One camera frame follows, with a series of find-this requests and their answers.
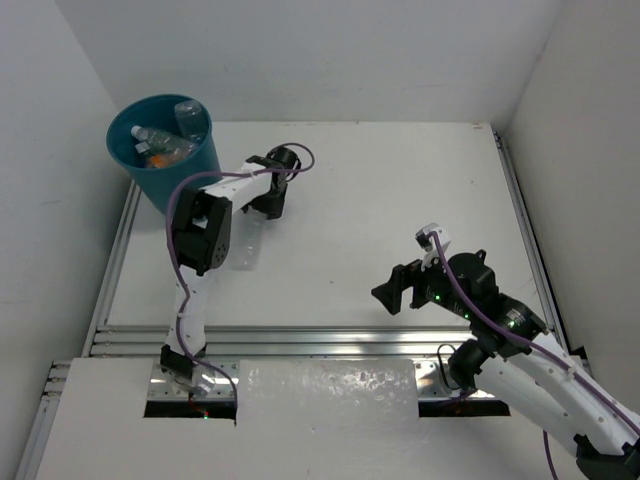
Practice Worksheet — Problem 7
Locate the aluminium rail frame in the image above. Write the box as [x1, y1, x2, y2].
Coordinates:
[30, 122, 575, 479]

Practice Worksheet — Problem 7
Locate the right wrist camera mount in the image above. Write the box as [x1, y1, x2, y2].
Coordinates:
[415, 223, 451, 271]

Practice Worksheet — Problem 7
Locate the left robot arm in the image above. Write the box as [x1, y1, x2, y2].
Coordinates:
[160, 142, 309, 381]

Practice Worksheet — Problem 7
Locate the teal plastic bin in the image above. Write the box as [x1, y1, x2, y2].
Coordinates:
[106, 94, 220, 213]

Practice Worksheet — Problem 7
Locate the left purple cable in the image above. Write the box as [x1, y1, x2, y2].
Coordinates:
[164, 143, 316, 401]

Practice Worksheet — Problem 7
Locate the blue label bottle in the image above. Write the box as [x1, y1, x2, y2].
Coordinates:
[135, 142, 150, 155]

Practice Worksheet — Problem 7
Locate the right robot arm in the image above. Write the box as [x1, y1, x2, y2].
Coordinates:
[371, 250, 639, 479]

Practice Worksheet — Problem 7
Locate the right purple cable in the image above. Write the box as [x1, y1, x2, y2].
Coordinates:
[429, 232, 640, 480]

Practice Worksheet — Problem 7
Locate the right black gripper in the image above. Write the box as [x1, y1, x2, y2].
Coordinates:
[370, 244, 473, 320]

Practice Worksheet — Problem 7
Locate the orange label bottle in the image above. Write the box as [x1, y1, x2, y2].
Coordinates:
[145, 154, 175, 169]

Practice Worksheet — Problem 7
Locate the purple cable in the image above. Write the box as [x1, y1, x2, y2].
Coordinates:
[429, 232, 640, 480]
[164, 143, 316, 401]

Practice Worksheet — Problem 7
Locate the clear bottle white cap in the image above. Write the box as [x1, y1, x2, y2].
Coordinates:
[130, 125, 199, 161]

